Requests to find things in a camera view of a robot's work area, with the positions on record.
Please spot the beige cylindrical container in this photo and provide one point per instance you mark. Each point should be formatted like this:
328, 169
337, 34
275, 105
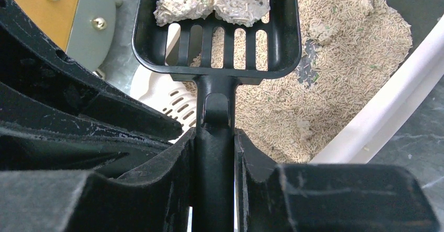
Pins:
83, 29

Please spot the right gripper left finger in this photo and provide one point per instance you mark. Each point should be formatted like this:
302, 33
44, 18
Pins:
154, 196

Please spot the black litter scoop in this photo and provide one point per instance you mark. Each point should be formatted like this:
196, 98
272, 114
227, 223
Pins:
206, 57

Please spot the cat litter pile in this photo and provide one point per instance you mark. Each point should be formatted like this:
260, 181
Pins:
351, 48

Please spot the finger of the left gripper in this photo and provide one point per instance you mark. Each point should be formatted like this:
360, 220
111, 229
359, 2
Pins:
46, 94
69, 147

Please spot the litter clump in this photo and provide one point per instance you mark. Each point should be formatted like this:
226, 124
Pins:
171, 11
241, 12

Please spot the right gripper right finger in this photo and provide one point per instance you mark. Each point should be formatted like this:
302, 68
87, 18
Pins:
272, 196

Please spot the beige litter box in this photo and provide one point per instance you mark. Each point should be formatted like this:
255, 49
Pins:
377, 122

